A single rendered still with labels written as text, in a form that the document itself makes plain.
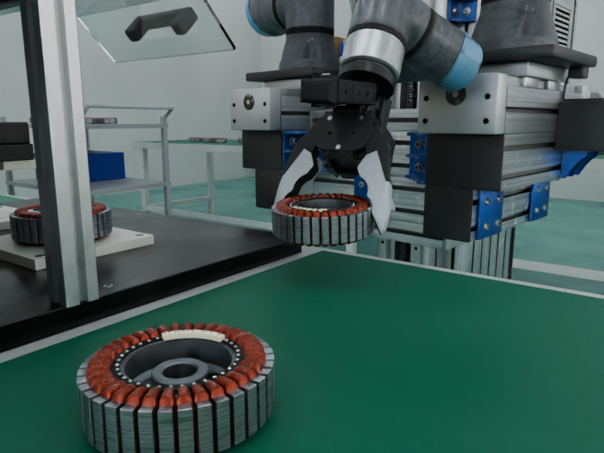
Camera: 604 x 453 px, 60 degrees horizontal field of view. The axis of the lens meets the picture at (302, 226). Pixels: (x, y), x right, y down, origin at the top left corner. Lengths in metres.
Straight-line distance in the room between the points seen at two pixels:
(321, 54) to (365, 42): 0.61
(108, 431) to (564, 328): 0.37
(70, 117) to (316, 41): 0.88
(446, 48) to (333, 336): 0.44
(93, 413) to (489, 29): 0.87
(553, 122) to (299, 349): 0.77
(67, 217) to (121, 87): 6.83
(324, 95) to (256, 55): 8.56
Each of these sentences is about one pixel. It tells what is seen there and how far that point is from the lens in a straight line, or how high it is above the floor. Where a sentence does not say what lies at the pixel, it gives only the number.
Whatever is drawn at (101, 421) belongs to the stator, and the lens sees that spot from 0.30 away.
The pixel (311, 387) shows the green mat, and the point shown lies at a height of 0.75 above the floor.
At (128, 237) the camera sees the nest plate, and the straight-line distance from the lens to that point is 0.67.
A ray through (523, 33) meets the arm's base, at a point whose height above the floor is 1.06.
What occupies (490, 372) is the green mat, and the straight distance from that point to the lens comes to 0.40.
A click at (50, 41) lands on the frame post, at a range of 0.46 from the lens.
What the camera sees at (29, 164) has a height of 0.88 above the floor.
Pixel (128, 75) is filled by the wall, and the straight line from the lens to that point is 7.36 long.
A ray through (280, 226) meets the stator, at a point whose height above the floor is 0.81.
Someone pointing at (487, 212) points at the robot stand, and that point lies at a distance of 0.95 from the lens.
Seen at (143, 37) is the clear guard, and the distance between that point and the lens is 0.76.
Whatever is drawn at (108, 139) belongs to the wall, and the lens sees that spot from 7.13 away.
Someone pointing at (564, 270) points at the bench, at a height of 0.19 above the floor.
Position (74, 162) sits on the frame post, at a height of 0.89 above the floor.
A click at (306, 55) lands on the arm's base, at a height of 1.07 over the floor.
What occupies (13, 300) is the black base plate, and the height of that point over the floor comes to 0.77.
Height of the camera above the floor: 0.92
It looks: 11 degrees down
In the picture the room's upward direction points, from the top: straight up
